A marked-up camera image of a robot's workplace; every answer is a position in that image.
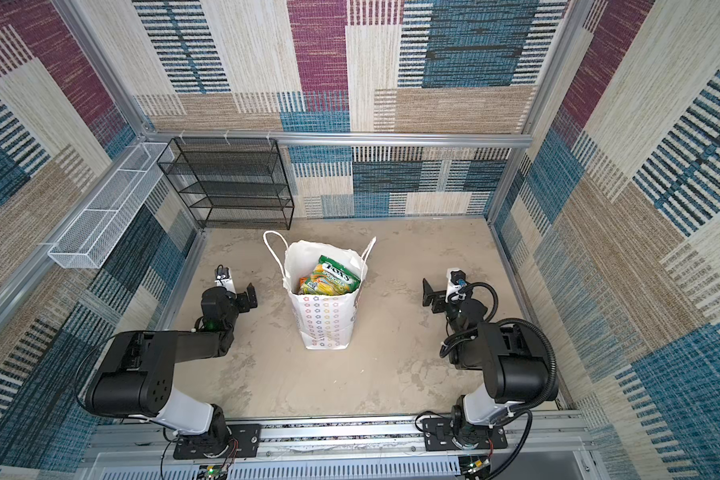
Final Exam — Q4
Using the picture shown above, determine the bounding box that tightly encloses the white paper bag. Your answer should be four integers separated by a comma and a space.
262, 230, 377, 350

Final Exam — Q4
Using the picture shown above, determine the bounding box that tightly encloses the green yellow Fox's bag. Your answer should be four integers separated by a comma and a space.
298, 256, 361, 296

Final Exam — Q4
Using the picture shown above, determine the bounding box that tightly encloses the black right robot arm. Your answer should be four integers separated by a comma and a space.
418, 270, 558, 450

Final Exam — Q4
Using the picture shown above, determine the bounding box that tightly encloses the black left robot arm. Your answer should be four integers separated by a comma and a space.
83, 284, 258, 456

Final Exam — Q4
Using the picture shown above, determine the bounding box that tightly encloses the black mesh shelf rack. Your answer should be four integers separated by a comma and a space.
157, 137, 295, 229

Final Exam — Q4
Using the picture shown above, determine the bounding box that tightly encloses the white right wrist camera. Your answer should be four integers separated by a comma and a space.
446, 268, 468, 303

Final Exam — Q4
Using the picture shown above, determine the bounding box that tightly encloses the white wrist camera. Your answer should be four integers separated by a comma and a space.
215, 265, 236, 294
446, 268, 468, 303

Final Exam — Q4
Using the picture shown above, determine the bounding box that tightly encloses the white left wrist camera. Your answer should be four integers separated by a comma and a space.
215, 265, 236, 294

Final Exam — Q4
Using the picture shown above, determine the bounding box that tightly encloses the black corrugated cable right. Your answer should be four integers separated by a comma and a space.
436, 281, 560, 480

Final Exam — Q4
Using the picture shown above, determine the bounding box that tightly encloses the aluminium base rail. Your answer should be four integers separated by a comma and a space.
75, 410, 608, 479

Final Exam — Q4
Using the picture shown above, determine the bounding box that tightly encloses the white wire basket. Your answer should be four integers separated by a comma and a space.
48, 142, 167, 269

